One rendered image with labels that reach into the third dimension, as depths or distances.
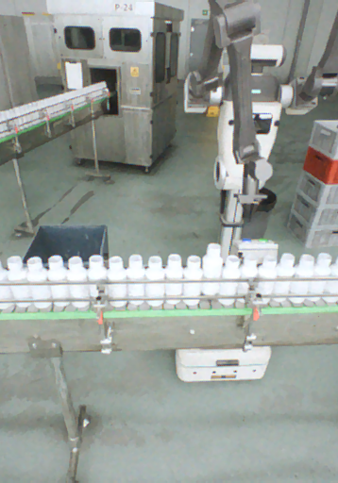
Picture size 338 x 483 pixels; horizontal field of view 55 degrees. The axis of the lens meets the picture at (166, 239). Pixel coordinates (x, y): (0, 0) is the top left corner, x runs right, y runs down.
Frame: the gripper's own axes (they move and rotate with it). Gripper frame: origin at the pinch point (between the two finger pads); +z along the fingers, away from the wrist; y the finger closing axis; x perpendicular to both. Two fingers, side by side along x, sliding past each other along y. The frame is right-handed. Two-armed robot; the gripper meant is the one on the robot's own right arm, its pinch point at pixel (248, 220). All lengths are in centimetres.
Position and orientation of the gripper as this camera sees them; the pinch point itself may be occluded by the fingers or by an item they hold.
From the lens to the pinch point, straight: 117.8
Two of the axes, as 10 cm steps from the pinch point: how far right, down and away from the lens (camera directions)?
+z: 0.0, 9.7, 2.4
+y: 10.0, -0.1, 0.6
